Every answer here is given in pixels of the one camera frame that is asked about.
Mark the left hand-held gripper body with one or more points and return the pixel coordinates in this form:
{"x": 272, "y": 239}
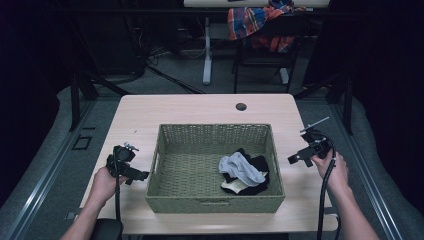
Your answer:
{"x": 122, "y": 160}

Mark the person's right hand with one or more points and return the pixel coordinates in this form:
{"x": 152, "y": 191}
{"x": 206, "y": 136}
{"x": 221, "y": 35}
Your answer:
{"x": 335, "y": 173}

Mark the person's left hand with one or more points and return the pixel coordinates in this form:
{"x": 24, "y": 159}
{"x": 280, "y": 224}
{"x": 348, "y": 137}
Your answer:
{"x": 106, "y": 185}

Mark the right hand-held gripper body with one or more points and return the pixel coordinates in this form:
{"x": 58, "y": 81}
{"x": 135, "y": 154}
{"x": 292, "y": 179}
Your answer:
{"x": 316, "y": 143}

